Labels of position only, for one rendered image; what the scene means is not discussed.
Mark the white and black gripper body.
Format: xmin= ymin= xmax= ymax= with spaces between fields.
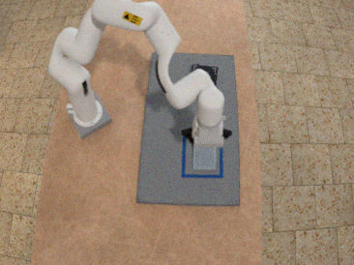
xmin=192 ymin=114 xmax=223 ymax=139

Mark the blue rectangular tape outline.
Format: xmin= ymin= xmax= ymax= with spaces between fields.
xmin=182 ymin=135 xmax=223 ymax=178

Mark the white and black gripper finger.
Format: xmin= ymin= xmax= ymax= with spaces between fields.
xmin=222 ymin=129 xmax=232 ymax=140
xmin=182 ymin=128 xmax=194 ymax=147

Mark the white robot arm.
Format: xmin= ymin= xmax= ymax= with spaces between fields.
xmin=48 ymin=0 xmax=225 ymax=147

